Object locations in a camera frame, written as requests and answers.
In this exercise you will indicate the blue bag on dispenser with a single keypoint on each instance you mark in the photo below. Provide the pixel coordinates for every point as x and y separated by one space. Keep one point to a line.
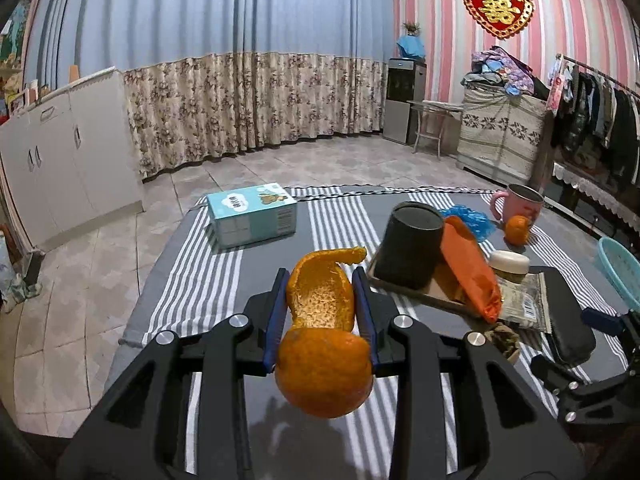
410 46

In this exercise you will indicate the pink metal mug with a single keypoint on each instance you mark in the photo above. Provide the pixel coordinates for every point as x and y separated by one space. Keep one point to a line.
516 200

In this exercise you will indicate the clothes rack with garments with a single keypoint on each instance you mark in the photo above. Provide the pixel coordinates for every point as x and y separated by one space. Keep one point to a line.
595 124

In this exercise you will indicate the cloth covered cabinet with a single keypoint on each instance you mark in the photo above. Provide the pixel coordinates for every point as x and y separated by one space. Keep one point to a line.
500 134

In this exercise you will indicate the crinkled snack wrapper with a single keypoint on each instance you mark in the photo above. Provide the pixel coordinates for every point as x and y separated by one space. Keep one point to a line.
525 301

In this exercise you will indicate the floral beige curtain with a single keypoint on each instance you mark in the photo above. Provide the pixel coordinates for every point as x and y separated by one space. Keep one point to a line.
225 104

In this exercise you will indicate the black cylindrical can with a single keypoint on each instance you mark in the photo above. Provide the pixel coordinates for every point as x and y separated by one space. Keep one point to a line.
410 247

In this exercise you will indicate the pile of folded clothes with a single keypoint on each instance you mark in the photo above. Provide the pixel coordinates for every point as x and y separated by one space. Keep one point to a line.
497 68

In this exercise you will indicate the red heart wall ornament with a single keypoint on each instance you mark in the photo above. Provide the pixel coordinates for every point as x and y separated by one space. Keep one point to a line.
502 19

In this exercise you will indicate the whole orange fruit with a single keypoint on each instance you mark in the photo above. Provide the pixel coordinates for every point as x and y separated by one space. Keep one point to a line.
516 230

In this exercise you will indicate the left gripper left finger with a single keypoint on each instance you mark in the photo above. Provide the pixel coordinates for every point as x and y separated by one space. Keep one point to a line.
138 429

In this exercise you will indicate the black glasses case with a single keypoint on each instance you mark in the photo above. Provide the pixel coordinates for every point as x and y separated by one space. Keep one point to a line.
571 340

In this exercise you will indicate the orange peel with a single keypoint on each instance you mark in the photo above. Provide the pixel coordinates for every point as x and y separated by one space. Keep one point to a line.
324 368

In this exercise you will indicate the small metal stool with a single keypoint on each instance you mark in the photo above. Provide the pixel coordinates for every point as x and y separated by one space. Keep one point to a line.
431 121

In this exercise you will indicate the light blue tissue box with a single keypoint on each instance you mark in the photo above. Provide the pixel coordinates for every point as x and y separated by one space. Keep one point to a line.
250 215

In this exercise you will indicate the brown paper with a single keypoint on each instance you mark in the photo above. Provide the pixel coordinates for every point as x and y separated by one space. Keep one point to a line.
506 341

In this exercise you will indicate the brown cardboard piece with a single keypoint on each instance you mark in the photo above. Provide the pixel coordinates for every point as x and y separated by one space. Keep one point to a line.
442 291

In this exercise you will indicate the white low cabinet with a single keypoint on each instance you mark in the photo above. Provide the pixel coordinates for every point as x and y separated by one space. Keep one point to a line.
67 162

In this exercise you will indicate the small potted plant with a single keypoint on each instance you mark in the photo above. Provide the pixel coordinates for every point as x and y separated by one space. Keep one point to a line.
411 28

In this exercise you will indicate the turquoise plastic laundry basket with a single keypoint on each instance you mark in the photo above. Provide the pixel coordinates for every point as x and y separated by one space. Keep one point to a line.
622 270

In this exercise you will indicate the water dispenser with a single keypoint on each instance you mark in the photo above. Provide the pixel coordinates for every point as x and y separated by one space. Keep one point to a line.
406 79

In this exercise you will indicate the low shelf with lace cover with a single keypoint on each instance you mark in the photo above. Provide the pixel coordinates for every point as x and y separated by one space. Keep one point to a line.
599 210

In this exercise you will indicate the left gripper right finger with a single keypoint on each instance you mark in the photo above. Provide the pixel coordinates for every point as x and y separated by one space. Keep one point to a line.
462 410

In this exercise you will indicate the crumpled blue plastic bag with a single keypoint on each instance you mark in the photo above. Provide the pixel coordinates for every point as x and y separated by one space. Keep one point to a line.
477 222

